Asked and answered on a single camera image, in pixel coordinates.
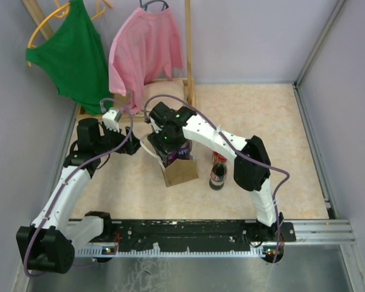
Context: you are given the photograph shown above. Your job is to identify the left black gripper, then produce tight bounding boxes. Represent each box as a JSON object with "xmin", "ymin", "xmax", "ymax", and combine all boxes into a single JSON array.
[{"xmin": 94, "ymin": 121, "xmax": 143, "ymax": 155}]

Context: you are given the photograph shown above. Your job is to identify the purple soda can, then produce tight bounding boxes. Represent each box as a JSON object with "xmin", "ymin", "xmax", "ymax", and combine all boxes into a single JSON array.
[
  {"xmin": 164, "ymin": 151, "xmax": 177, "ymax": 167},
  {"xmin": 176, "ymin": 140, "xmax": 192, "ymax": 160}
]

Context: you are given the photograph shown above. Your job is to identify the brown burlap canvas bag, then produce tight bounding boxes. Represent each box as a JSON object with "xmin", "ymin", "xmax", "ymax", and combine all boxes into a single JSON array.
[{"xmin": 139, "ymin": 134, "xmax": 198, "ymax": 187}]

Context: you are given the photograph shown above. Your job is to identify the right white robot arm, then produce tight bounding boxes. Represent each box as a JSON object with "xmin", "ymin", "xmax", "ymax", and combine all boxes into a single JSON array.
[{"xmin": 145, "ymin": 102, "xmax": 281, "ymax": 242}]

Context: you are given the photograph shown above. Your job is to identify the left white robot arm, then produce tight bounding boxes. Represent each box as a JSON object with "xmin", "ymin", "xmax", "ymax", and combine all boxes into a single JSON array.
[{"xmin": 16, "ymin": 118, "xmax": 140, "ymax": 278}]

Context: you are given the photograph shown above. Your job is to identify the cream folded cloth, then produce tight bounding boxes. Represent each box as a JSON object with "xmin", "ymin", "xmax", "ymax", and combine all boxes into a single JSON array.
[{"xmin": 130, "ymin": 80, "xmax": 187, "ymax": 114}]

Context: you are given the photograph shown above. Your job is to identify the red cola can front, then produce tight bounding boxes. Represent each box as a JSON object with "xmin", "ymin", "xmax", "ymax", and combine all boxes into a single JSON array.
[{"xmin": 212, "ymin": 151, "xmax": 227, "ymax": 164}]

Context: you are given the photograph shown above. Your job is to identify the dark cola bottle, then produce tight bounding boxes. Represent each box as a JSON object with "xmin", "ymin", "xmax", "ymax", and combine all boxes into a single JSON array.
[{"xmin": 209, "ymin": 161, "xmax": 228, "ymax": 190}]

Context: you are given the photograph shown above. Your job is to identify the pink t-shirt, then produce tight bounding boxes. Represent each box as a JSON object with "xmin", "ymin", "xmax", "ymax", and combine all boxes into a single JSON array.
[{"xmin": 108, "ymin": 7, "xmax": 184, "ymax": 114}]

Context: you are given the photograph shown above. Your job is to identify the green tank top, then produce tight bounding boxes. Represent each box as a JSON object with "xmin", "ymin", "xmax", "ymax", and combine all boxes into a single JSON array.
[{"xmin": 26, "ymin": 1, "xmax": 111, "ymax": 115}]

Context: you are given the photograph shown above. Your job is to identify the yellow clothes hanger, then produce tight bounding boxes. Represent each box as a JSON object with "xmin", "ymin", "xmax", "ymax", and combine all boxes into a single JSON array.
[{"xmin": 26, "ymin": 1, "xmax": 116, "ymax": 70}]

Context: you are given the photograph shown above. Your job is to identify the grey clothes hanger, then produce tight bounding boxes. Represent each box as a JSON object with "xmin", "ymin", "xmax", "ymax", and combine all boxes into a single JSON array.
[{"xmin": 139, "ymin": 0, "xmax": 169, "ymax": 12}]

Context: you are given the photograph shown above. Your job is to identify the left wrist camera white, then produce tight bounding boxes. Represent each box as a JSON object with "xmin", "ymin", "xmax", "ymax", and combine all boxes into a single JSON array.
[{"xmin": 102, "ymin": 107, "xmax": 122, "ymax": 133}]

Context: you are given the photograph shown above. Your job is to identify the wooden clothes rack frame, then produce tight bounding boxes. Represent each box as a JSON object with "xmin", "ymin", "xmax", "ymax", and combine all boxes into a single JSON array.
[{"xmin": 21, "ymin": 1, "xmax": 196, "ymax": 121}]

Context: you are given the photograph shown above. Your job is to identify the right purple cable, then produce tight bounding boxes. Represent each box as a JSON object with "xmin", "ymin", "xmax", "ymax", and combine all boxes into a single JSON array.
[{"xmin": 143, "ymin": 94, "xmax": 291, "ymax": 264}]

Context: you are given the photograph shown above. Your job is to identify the purple cable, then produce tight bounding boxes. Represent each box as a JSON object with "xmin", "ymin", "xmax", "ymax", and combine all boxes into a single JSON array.
[
  {"xmin": 143, "ymin": 94, "xmax": 291, "ymax": 264},
  {"xmin": 23, "ymin": 97, "xmax": 134, "ymax": 278}
]

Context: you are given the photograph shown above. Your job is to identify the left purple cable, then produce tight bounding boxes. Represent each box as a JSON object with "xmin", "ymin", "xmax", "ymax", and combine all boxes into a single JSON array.
[{"xmin": 23, "ymin": 97, "xmax": 134, "ymax": 278}]

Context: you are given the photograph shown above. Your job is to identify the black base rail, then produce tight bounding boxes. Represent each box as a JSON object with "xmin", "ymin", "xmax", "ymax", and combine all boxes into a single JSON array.
[{"xmin": 91, "ymin": 220, "xmax": 296, "ymax": 252}]

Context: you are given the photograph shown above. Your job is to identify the white toothed cable strip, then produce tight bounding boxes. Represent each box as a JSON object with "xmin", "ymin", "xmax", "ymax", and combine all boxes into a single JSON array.
[{"xmin": 74, "ymin": 245, "xmax": 285, "ymax": 259}]

